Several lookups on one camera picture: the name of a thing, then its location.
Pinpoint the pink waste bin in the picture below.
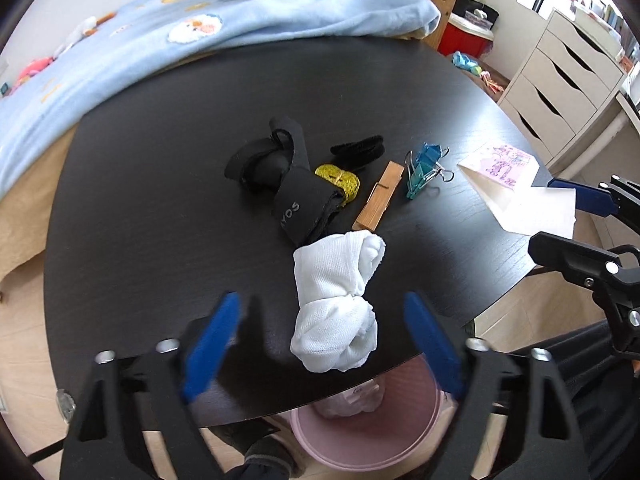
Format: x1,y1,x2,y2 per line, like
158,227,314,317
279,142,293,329
290,355,458,472

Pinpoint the white cloth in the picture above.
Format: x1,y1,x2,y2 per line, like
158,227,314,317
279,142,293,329
290,230,387,373

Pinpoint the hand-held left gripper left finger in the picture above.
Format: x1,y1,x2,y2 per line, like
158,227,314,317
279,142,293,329
59,291,246,480

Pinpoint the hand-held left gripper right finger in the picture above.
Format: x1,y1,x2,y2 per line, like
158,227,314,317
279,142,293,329
402,291,593,480

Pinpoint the wooden clothespin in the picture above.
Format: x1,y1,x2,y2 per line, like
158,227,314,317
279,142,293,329
351,160,405,232

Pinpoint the white paper bag pink print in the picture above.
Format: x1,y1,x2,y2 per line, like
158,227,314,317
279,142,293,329
457,140,578,238

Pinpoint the beige bed base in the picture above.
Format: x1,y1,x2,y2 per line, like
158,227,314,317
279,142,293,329
0,120,81,281

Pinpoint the black hair tie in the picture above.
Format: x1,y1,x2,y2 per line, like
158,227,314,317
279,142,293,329
330,134,387,171

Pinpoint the teal binder clip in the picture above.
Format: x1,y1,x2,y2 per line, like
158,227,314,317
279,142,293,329
404,142,456,200

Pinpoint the person's grey socked foot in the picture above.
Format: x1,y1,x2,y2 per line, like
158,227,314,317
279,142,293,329
220,435,301,480

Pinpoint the pink plush toy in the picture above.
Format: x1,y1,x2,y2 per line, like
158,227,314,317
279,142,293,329
15,57,56,91

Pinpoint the yellow tape measure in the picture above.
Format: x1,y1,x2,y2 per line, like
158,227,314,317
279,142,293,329
314,163,362,206

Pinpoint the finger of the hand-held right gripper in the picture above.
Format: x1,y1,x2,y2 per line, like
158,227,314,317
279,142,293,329
547,174,640,221
529,231,640,357

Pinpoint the red storage box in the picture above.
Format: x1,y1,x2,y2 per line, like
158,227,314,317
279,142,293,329
437,12,496,58

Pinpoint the white drawer cabinet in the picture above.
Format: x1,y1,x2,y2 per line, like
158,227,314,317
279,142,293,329
497,7,626,166

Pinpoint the blue and yellow toy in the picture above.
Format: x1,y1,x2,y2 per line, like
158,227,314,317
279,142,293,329
452,51,483,76

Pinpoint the black wrist strap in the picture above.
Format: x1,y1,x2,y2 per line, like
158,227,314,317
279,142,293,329
224,116,346,247

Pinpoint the light blue printed blanket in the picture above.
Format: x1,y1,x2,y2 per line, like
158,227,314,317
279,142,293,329
0,0,441,196

